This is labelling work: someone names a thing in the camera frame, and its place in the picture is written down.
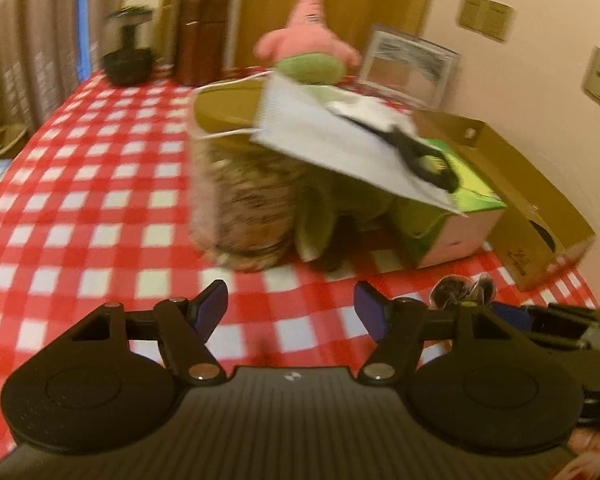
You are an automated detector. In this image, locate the white cloth with black trim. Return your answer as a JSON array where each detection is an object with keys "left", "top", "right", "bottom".
[{"left": 327, "top": 97, "right": 460, "bottom": 193}]

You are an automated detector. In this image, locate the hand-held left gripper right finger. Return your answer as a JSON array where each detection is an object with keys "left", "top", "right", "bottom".
[{"left": 353, "top": 280, "right": 532, "bottom": 387}]

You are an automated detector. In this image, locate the brown wooden canister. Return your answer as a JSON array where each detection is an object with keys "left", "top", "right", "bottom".
[{"left": 174, "top": 0, "right": 232, "bottom": 87}]

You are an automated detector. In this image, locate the pink starfish plush toy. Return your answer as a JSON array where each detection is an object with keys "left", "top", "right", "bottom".
[{"left": 253, "top": 0, "right": 363, "bottom": 86}]

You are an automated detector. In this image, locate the beige wall switch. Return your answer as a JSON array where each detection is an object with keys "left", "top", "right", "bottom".
[
  {"left": 485, "top": 1, "right": 515, "bottom": 43},
  {"left": 458, "top": 0, "right": 488, "bottom": 31}
]

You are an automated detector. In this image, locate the plastic jar with tan lid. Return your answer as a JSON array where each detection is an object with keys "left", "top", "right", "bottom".
[{"left": 187, "top": 80, "right": 306, "bottom": 273}]

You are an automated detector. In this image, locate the cardboard box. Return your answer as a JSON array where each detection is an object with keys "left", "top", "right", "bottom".
[{"left": 410, "top": 109, "right": 597, "bottom": 292}]

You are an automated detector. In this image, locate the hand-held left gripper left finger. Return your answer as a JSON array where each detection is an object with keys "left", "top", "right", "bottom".
[{"left": 55, "top": 280, "right": 229, "bottom": 387}]

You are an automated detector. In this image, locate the clear picture frame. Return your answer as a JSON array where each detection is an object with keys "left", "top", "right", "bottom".
[{"left": 357, "top": 24, "right": 462, "bottom": 110}]

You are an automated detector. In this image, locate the shiny crumpled wrapper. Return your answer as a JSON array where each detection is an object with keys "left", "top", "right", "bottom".
[{"left": 430, "top": 274, "right": 497, "bottom": 311}]

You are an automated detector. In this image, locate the woven basket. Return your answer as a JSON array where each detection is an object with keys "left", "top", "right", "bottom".
[{"left": 0, "top": 124, "right": 31, "bottom": 161}]

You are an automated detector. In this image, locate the glass jar with dark contents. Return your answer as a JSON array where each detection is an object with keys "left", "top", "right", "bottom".
[{"left": 102, "top": 7, "right": 156, "bottom": 87}]

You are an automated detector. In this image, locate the red checkered tablecloth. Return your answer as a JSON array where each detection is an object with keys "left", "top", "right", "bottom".
[{"left": 0, "top": 67, "right": 600, "bottom": 480}]

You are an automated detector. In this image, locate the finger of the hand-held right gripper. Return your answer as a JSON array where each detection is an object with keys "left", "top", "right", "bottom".
[{"left": 492, "top": 301, "right": 600, "bottom": 352}]

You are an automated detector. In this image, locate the white face mask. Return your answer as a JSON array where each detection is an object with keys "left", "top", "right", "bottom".
[{"left": 195, "top": 71, "right": 470, "bottom": 218}]

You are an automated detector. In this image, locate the sheer patterned curtain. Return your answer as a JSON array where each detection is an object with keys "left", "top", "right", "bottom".
[{"left": 0, "top": 0, "right": 246, "bottom": 141}]

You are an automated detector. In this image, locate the green tissue box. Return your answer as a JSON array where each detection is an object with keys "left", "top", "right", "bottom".
[{"left": 390, "top": 137, "right": 510, "bottom": 271}]

